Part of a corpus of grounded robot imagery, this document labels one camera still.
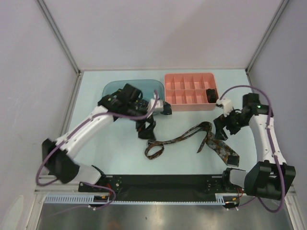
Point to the pink compartment organizer tray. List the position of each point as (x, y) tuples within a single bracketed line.
[(187, 91)]

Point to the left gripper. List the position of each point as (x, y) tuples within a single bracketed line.
[(147, 133)]

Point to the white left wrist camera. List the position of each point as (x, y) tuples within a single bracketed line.
[(159, 107)]

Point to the right corner aluminium post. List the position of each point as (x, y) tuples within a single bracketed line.
[(272, 25)]

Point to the left corner aluminium post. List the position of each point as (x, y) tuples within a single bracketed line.
[(58, 35)]

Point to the white cable duct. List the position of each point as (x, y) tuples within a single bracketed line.
[(211, 199)]

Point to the navy yellow patterned tie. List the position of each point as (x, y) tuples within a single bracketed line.
[(141, 105)]

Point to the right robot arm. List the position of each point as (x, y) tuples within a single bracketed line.
[(271, 177)]

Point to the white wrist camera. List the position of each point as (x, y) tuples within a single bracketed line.
[(226, 105), (159, 107)]

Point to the rolled dark tie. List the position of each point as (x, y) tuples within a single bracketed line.
[(212, 95)]

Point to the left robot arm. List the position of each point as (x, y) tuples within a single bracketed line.
[(58, 155)]

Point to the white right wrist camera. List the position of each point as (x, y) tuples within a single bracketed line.
[(226, 105)]

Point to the orange floral tie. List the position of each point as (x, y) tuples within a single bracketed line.
[(197, 138)]

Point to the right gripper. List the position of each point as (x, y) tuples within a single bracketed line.
[(219, 133)]

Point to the teal plastic bin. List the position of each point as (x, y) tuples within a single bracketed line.
[(135, 89)]

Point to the corner aluminium post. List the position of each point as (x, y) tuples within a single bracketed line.
[(272, 25), (58, 35)]

